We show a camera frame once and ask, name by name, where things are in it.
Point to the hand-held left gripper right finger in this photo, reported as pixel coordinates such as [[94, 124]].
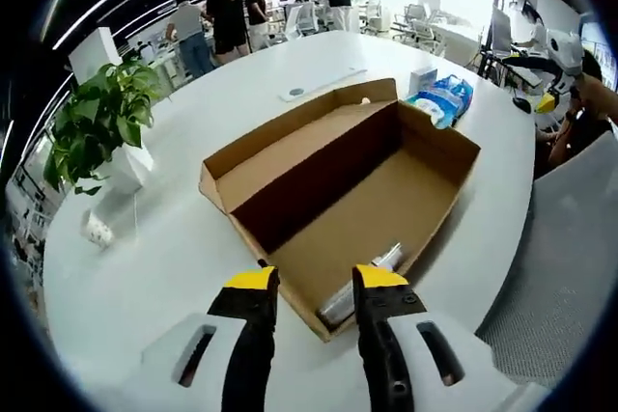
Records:
[[381, 315]]

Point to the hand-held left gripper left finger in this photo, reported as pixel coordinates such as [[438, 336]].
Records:
[[246, 315]]

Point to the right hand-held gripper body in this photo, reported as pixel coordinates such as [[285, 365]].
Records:
[[567, 50]]

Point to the silver L'Oreal pouch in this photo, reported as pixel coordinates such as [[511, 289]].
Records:
[[386, 255]]

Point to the blue tissue soft pack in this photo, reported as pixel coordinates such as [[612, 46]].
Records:
[[458, 91]]

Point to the brown cardboard shoe box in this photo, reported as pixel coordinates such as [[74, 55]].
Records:
[[362, 219]]

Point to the small white carton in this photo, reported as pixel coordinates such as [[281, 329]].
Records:
[[422, 81]]

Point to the person's right hand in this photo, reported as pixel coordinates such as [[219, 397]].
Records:
[[598, 98]]

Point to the black computer mouse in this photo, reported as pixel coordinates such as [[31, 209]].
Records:
[[521, 103]]

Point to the computer monitor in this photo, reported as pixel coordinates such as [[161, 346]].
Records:
[[606, 45]]

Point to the grey mesh office chair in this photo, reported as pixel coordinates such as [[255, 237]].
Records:
[[555, 262]]

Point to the white paper cup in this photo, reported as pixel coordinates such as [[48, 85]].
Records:
[[98, 231]]

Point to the white power strip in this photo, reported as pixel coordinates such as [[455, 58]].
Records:
[[299, 92]]

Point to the white office chair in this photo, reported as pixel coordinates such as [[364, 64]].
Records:
[[301, 21]]

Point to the potted green plant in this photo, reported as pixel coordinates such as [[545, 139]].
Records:
[[106, 108]]

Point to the white square pillar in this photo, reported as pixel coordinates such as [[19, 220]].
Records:
[[94, 50]]

